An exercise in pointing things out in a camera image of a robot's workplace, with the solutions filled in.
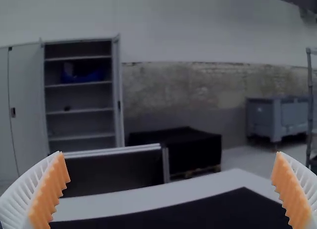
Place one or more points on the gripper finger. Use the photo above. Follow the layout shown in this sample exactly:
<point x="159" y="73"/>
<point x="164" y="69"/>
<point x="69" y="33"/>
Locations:
<point x="292" y="189"/>
<point x="47" y="189"/>

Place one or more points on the grey framed partition panel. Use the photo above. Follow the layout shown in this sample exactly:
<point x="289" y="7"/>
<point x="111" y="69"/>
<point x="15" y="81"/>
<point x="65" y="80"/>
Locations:
<point x="111" y="169"/>

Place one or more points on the grey pallet crate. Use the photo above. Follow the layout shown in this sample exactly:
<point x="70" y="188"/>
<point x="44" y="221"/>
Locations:
<point x="275" y="117"/>

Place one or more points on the grey cupboard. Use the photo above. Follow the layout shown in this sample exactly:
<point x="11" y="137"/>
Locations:
<point x="27" y="103"/>

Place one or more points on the black sheet stack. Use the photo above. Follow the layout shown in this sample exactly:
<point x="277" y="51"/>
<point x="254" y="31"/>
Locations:
<point x="193" y="147"/>

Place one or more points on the black mat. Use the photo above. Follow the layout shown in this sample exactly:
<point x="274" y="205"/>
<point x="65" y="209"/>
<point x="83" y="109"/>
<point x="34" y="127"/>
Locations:
<point x="173" y="209"/>

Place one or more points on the blue bin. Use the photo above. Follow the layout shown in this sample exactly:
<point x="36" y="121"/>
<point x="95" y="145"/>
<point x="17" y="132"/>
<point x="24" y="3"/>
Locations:
<point x="84" y="73"/>

